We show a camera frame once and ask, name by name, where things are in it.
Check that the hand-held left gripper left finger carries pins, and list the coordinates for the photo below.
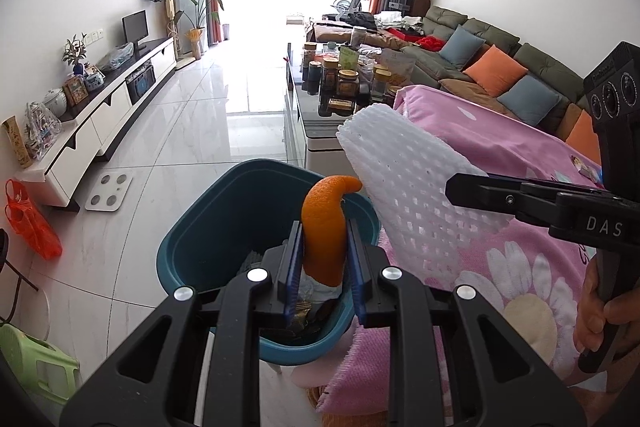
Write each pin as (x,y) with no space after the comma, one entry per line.
(292,272)

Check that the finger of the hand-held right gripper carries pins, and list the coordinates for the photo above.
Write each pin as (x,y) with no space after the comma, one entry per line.
(490,197)

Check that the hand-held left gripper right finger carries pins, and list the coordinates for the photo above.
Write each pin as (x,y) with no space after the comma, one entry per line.
(356,272)

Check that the white tissue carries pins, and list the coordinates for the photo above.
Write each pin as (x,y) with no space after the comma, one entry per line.
(320,294)

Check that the brown snack packet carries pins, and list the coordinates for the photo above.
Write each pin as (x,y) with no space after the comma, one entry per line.
(302,309)

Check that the orange peel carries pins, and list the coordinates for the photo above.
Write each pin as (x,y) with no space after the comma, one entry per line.
(322,232)

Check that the teal plastic bin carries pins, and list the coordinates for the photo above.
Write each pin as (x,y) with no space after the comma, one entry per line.
(225,217)

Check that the white foam fruit net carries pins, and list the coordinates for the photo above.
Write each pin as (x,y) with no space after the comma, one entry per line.
(400,187)

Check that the person's right forearm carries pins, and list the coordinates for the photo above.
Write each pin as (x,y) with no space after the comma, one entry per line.
(620,389)

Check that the person's right hand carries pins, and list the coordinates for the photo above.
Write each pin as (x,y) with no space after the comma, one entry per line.
(587,307)

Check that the small orange cushion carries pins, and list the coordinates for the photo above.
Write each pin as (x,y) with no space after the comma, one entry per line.
(585,137)

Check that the pink floral blanket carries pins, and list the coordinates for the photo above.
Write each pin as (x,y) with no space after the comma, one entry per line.
(500,147)

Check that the large blue-grey cushion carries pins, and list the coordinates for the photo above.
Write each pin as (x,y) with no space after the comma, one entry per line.
(527,99)

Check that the large orange cushion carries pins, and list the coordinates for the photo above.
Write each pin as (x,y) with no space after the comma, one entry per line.
(495,69)

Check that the black glass coffee table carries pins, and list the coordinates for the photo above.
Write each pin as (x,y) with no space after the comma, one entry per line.
(310,127)

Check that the green sectional sofa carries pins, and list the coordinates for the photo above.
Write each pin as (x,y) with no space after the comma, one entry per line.
(500,32)

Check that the small blue-grey cushion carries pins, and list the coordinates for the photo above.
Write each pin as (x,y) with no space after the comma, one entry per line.
(460,47)

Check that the red clothing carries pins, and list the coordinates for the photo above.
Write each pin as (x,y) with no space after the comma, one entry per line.
(430,43)

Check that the group of glass jars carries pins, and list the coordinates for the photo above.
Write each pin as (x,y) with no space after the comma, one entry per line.
(345,79)

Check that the white bathroom scale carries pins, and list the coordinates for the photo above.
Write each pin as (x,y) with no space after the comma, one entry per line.
(110,192)

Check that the black glass-front appliance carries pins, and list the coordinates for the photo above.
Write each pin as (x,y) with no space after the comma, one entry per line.
(139,82)

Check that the white tv cabinet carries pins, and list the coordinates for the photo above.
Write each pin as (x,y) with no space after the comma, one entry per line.
(95,127)

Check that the tall potted plant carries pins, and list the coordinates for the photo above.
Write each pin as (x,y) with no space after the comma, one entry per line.
(197,34)

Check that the red plastic bag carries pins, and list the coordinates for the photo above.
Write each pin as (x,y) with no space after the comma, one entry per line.
(35,227)

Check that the green plastic stool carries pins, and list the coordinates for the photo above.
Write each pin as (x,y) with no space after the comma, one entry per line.
(35,357)

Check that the black metal chair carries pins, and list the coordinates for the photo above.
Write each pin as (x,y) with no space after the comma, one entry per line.
(12,274)

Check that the clear plastic bag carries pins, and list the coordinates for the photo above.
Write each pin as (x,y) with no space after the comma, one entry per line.
(42,129)

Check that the white ceramic jar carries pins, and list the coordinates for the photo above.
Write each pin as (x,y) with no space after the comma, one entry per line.
(56,103)

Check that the black monitor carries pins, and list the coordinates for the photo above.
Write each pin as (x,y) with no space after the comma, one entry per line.
(135,26)

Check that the yellow printed box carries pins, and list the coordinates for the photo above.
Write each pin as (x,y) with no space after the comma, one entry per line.
(17,142)

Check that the small plant in blue vase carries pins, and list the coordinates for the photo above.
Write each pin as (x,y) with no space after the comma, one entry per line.
(76,54)

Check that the wooden picture frame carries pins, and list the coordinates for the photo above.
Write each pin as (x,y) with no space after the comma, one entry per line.
(76,91)

